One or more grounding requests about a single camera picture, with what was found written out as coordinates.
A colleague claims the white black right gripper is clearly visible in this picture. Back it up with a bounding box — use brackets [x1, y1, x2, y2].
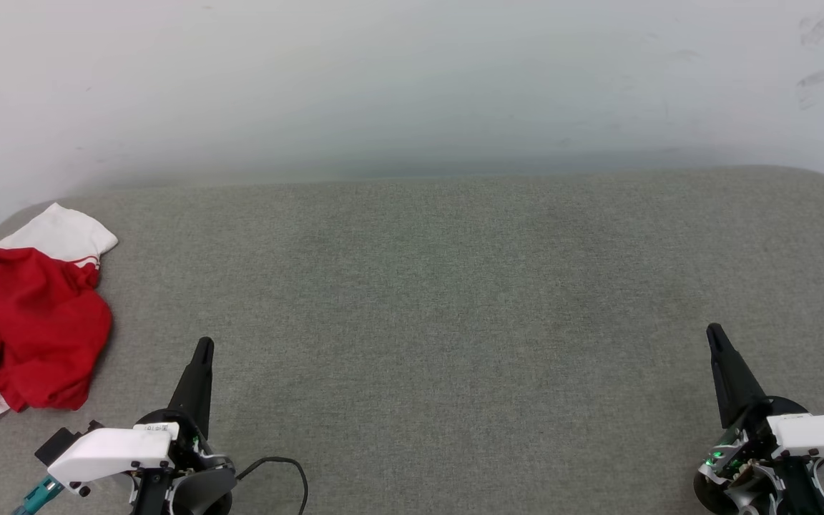
[693, 323, 824, 515]

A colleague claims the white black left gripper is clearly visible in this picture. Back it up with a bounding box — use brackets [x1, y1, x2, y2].
[46, 337, 238, 515]

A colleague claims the red and white jersey shirt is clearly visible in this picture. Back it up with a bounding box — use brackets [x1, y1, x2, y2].
[0, 202, 119, 445]

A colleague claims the grey fabric sofa seat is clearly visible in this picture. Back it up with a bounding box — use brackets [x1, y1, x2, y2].
[0, 166, 824, 515]

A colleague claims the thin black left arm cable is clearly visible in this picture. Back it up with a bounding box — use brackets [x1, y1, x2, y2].
[235, 456, 310, 515]

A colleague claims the teal cable connector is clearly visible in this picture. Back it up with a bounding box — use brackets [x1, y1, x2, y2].
[12, 475, 64, 515]

